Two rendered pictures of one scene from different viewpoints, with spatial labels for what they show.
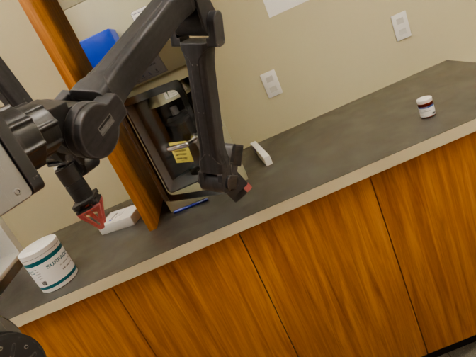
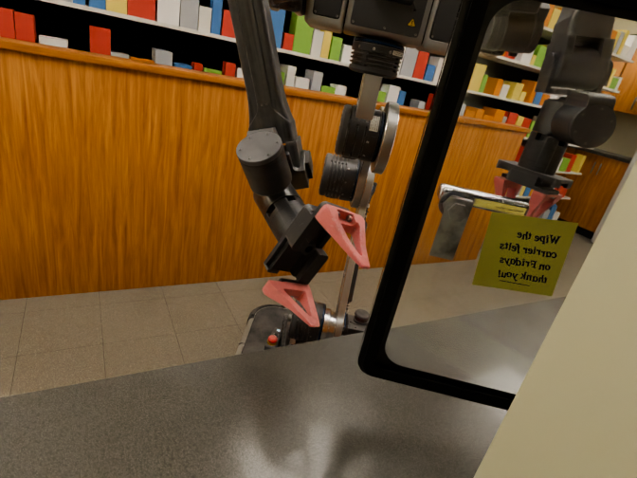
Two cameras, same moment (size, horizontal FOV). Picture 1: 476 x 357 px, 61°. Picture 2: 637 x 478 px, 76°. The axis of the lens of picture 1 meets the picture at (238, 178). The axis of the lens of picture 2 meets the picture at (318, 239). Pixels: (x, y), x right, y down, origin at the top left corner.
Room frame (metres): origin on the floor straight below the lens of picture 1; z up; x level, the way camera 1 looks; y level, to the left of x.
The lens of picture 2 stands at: (1.50, -0.23, 1.29)
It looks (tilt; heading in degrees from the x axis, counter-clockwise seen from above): 23 degrees down; 144
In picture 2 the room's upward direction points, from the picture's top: 12 degrees clockwise
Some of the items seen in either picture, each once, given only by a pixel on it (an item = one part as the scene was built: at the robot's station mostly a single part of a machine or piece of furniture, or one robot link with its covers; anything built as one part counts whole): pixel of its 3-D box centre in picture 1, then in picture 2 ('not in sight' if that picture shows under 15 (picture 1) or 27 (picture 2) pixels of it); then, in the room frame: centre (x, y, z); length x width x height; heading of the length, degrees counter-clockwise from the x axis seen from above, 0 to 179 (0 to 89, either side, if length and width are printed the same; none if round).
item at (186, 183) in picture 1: (172, 146); (566, 241); (1.34, 0.16, 1.19); 0.30 x 0.01 x 0.40; 51
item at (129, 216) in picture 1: (122, 218); not in sight; (1.57, 0.50, 0.96); 0.16 x 0.12 x 0.04; 72
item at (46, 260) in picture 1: (49, 263); not in sight; (1.29, 0.70, 1.02); 0.13 x 0.13 x 0.15
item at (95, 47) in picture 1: (104, 49); not in sight; (1.39, 0.21, 1.56); 0.10 x 0.10 x 0.09; 87
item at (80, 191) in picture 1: (81, 192); not in sight; (1.14, 0.42, 1.22); 0.10 x 0.07 x 0.07; 6
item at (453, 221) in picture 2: not in sight; (449, 227); (1.29, 0.06, 1.18); 0.02 x 0.02 x 0.06; 51
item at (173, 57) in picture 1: (143, 66); not in sight; (1.38, 0.13, 1.46); 0.32 x 0.12 x 0.10; 87
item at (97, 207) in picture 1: (94, 214); not in sight; (1.13, 0.42, 1.15); 0.07 x 0.07 x 0.09; 6
